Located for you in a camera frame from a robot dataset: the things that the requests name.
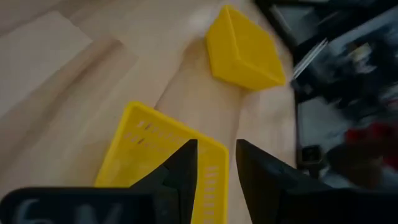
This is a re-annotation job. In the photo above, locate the yellow slotted plastic basket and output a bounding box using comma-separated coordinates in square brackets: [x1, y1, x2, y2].
[93, 101, 230, 224]
[205, 4, 287, 91]

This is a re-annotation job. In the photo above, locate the light wooden shelf board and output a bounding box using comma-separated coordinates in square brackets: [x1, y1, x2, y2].
[0, 11, 94, 118]

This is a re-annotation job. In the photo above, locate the white metal bracket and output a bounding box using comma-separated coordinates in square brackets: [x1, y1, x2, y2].
[292, 39, 329, 80]

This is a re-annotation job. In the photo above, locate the red cart bin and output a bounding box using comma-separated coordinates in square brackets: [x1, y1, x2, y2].
[345, 123, 398, 169]

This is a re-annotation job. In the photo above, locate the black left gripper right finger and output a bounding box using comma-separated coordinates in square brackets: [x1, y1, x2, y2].
[235, 139, 332, 224]

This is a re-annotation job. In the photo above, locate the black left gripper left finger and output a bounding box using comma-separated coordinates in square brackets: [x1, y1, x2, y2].
[132, 139, 199, 224]

